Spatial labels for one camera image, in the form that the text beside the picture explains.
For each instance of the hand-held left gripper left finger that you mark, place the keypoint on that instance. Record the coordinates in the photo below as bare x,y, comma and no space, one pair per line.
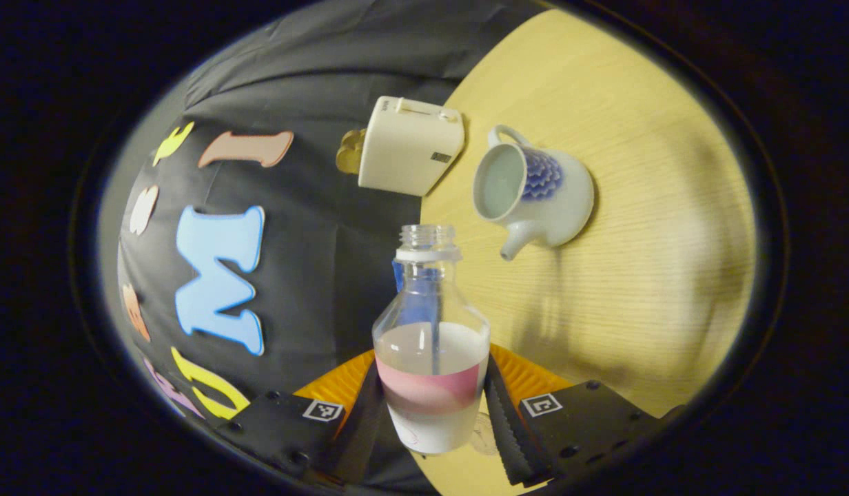
287,427

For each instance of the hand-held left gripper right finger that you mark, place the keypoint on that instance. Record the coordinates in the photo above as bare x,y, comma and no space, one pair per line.
590,420

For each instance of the clear plastic water bottle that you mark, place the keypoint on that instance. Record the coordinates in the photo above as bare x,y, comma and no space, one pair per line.
431,372

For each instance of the white blue patterned teacup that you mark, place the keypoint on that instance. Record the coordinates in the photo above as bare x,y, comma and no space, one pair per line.
555,200

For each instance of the black backdrop cloth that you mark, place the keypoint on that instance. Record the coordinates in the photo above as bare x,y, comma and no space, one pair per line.
314,289

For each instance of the blue folded towel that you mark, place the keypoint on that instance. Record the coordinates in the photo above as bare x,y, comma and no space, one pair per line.
397,277

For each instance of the brown toast slices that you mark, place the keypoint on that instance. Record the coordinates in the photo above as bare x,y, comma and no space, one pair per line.
350,151

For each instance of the cream white toaster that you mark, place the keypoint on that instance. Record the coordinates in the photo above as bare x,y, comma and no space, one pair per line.
404,151

